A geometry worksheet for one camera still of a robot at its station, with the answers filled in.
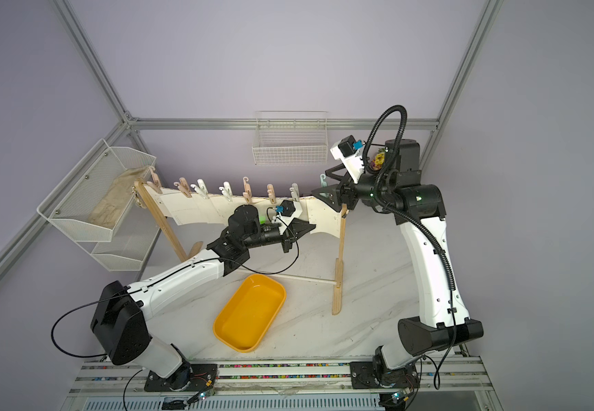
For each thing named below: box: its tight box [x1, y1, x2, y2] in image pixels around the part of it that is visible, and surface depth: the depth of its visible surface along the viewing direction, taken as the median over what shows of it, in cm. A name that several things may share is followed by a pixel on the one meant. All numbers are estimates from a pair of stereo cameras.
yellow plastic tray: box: [213, 274, 287, 353], surface depth 89 cm
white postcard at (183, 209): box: [160, 192, 209, 226], surface depth 69 cm
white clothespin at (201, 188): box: [190, 178, 210, 200], surface depth 64 cm
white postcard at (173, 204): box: [143, 184, 188, 226], surface depth 67 cm
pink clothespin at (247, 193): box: [242, 176, 253, 204], surface depth 63 cm
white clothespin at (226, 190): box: [219, 180, 233, 202], surface depth 64 cm
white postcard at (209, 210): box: [191, 192, 226, 224], surface depth 70 cm
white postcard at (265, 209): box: [250, 198, 278, 225], surface depth 64 cm
